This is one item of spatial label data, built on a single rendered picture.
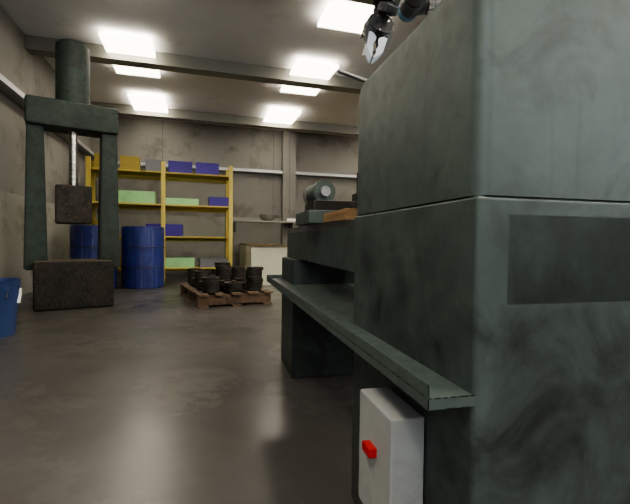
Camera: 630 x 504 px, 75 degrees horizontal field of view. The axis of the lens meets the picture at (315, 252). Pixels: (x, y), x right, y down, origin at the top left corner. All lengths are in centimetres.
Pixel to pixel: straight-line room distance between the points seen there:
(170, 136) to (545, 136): 916
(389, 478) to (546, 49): 83
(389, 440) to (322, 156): 937
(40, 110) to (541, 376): 528
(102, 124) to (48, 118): 52
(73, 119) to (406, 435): 509
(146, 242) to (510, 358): 649
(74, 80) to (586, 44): 524
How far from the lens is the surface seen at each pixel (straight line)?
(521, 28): 83
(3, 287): 402
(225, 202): 805
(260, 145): 977
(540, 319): 80
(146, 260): 697
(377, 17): 144
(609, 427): 96
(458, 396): 74
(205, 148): 963
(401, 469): 93
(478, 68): 78
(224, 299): 500
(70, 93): 560
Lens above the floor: 79
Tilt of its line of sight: 2 degrees down
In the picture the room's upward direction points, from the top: 1 degrees clockwise
